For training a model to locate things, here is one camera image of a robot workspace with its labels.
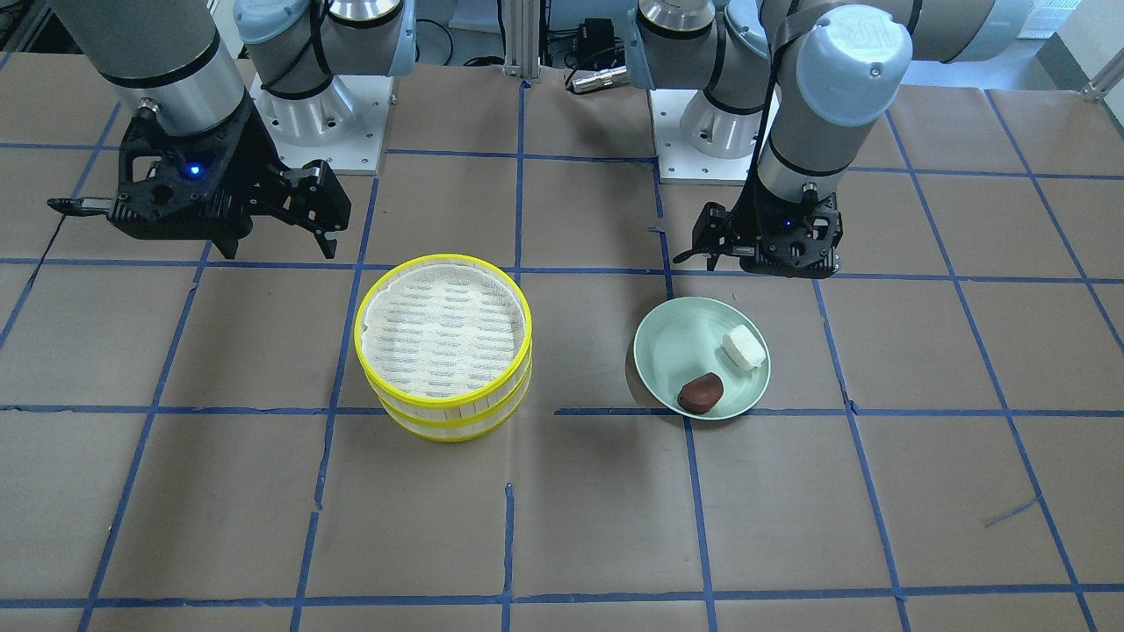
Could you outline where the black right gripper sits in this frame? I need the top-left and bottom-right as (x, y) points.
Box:
(47, 93), (352, 259)

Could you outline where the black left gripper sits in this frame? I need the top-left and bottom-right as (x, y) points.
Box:
(674, 180), (843, 279)

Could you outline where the white bun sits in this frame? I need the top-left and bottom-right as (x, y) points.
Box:
(722, 325), (767, 371)

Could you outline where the yellow steamer layer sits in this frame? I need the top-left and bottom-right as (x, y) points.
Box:
(380, 364), (533, 442)
(353, 255), (531, 427)

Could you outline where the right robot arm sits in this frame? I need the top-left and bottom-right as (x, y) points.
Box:
(48, 1), (416, 259)

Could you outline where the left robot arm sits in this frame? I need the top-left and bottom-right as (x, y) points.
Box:
(623, 1), (1032, 279)

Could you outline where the white steamer cloth liner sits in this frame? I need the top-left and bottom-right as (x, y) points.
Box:
(359, 261), (529, 399)

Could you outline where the light green plate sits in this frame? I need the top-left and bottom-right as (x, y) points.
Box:
(631, 297), (772, 419)

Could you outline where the brown bun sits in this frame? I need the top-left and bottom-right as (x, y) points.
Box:
(677, 372), (725, 415)

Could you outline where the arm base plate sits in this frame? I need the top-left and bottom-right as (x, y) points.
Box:
(649, 90), (780, 186)
(250, 75), (395, 177)

